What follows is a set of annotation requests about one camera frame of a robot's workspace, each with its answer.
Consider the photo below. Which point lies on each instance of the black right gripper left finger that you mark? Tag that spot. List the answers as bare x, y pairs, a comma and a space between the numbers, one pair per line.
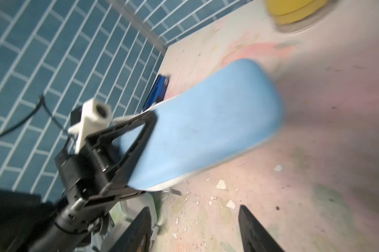
135, 238

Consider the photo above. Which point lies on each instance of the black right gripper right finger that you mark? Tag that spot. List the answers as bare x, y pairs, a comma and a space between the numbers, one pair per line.
254, 237

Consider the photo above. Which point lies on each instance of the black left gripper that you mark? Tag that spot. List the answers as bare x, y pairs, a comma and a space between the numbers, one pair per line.
96, 178

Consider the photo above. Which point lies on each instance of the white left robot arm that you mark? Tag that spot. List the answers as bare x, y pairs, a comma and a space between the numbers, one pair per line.
29, 225

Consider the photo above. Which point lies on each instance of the grey open umbrella case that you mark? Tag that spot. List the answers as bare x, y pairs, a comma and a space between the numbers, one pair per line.
128, 211

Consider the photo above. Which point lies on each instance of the blue black stapler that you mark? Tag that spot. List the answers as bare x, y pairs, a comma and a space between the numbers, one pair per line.
157, 92

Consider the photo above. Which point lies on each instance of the yellow pen cup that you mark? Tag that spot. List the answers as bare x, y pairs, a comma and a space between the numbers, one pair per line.
285, 12

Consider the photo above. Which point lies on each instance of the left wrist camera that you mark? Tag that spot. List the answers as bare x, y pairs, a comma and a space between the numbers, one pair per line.
91, 117

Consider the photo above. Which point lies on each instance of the aluminium corner post left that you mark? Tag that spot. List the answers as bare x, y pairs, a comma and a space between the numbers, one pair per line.
129, 14

